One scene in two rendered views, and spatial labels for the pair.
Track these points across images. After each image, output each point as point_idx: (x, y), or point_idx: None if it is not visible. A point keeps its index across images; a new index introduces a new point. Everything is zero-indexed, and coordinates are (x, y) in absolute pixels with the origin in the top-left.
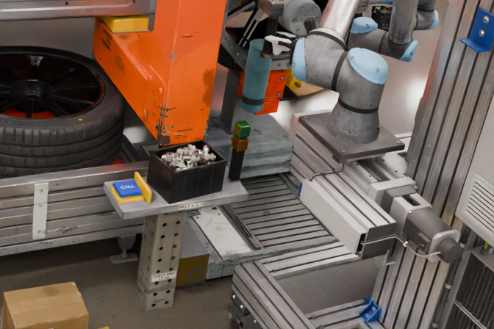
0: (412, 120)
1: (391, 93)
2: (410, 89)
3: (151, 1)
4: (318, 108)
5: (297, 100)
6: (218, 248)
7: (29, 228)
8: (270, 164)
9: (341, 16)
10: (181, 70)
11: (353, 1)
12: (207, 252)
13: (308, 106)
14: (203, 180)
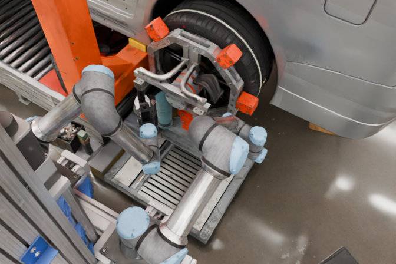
0: (363, 194)
1: (382, 168)
2: None
3: (144, 38)
4: (314, 144)
5: (311, 131)
6: (119, 173)
7: (52, 108)
8: (201, 155)
9: (45, 121)
10: (69, 86)
11: (56, 117)
12: (101, 171)
13: (310, 139)
14: (60, 144)
